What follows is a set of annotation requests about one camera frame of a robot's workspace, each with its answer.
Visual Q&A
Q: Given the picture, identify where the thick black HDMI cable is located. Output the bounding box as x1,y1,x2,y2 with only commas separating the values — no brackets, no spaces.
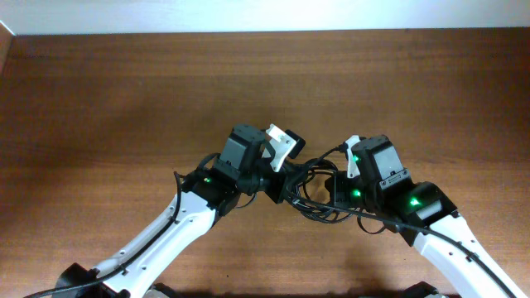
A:
285,159,365,225

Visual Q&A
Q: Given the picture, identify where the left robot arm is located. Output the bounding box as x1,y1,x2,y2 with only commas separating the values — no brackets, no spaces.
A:
51,124,306,297

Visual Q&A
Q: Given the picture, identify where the left camera cable black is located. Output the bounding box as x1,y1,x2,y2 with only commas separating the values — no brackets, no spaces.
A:
22,152,220,298

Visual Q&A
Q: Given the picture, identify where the camera cable black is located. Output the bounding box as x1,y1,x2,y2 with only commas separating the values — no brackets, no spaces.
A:
22,152,220,298
285,144,518,298

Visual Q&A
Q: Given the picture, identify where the right camera cable black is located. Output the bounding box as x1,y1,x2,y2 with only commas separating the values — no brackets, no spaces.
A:
285,144,518,298

